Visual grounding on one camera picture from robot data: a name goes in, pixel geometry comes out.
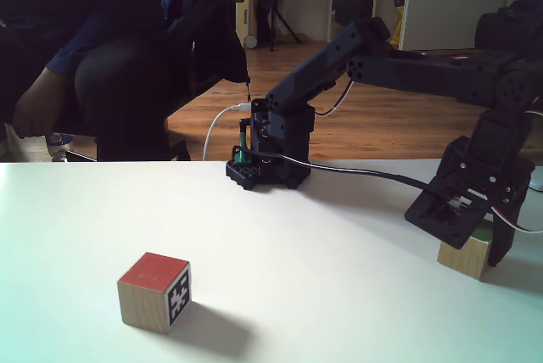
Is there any green-topped wooden cube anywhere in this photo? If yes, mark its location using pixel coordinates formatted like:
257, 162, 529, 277
436, 226, 494, 282

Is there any red-topped cube with markers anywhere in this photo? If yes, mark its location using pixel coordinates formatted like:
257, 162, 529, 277
117, 251, 192, 335

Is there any person's hand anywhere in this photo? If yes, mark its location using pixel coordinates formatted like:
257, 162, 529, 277
14, 78, 64, 140

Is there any black bag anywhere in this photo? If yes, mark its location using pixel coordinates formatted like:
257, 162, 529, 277
473, 0, 543, 53

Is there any yellow bag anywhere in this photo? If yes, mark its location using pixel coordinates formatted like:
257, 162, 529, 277
389, 0, 409, 51

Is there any black floor object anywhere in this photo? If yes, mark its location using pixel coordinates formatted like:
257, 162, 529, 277
332, 0, 378, 42

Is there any green clamp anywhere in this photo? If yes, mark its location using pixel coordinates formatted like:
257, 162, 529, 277
232, 131, 255, 167

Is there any black tripod stand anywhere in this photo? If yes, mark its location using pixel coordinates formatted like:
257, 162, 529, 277
266, 0, 302, 53

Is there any beige box with white disc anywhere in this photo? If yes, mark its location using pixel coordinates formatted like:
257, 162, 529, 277
235, 0, 259, 49

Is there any person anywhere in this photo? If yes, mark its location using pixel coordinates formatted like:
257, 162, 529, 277
0, 0, 171, 163

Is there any small blue white bottle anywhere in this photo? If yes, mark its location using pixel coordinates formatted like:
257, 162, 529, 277
45, 133, 74, 163

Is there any gripper servo cable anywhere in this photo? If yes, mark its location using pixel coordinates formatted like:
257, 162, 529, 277
487, 205, 543, 235

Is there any black power cable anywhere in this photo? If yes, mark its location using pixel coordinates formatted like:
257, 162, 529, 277
237, 148, 429, 193

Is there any base servo cable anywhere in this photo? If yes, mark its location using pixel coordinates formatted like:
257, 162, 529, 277
316, 78, 355, 117

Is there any white usb cable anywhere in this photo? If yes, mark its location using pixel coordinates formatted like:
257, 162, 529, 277
203, 103, 254, 162

